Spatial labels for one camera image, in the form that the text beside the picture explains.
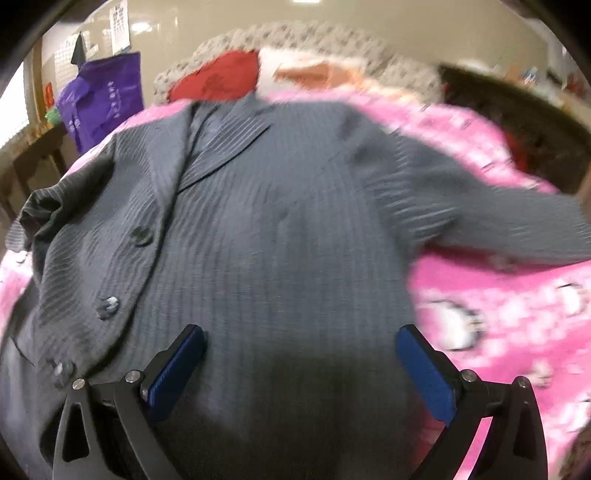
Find grey pinstripe suit jacket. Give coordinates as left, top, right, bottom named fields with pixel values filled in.
left=1, top=97, right=590, bottom=479

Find pink penguin print blanket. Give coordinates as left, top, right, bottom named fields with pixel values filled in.
left=1, top=91, right=590, bottom=470

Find dark wooden nightstand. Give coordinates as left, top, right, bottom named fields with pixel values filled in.
left=438, top=64, right=590, bottom=194

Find dark wooden side table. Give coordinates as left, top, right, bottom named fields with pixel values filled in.
left=1, top=122, right=68, bottom=221

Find purple shopping bag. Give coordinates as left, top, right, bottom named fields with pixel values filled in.
left=56, top=52, right=144, bottom=155

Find floral padded headboard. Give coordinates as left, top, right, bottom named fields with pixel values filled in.
left=153, top=20, right=443, bottom=104

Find red pillow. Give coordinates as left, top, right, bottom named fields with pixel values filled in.
left=167, top=50, right=259, bottom=102

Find orange fringed cloth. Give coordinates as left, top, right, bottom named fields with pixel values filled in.
left=273, top=62, right=365, bottom=90

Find white pillow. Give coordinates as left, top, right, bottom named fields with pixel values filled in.
left=256, top=47, right=370, bottom=95

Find wall calendar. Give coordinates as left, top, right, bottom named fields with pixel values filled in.
left=109, top=0, right=131, bottom=55

